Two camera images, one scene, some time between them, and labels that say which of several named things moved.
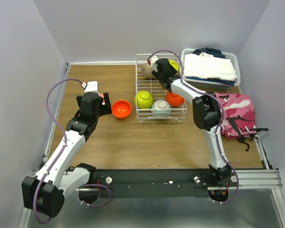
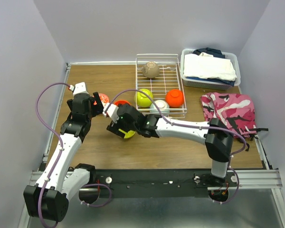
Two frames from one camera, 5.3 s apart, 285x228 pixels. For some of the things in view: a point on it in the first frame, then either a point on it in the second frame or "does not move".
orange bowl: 174,99 does not move
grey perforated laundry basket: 210,85 does not move
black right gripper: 173,71 → 113,127
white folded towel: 204,65 does not move
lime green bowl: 174,64 → 128,134
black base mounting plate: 152,183 does not move
